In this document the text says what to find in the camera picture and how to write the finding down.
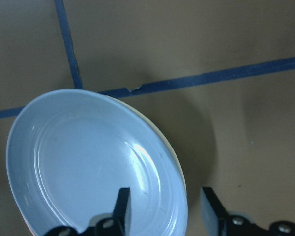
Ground white plate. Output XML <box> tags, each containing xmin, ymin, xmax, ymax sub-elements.
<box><xmin>110</xmin><ymin>96</ymin><xmax>187</xmax><ymax>192</ymax></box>

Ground blue plate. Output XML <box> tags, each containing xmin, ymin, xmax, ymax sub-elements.
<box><xmin>6</xmin><ymin>89</ymin><xmax>188</xmax><ymax>236</ymax></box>

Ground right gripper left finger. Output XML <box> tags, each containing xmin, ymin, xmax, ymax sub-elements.
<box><xmin>112</xmin><ymin>187</ymin><xmax>132</xmax><ymax>236</ymax></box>

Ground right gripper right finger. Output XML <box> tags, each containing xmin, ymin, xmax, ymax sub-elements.
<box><xmin>200</xmin><ymin>187</ymin><xmax>226</xmax><ymax>236</ymax></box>

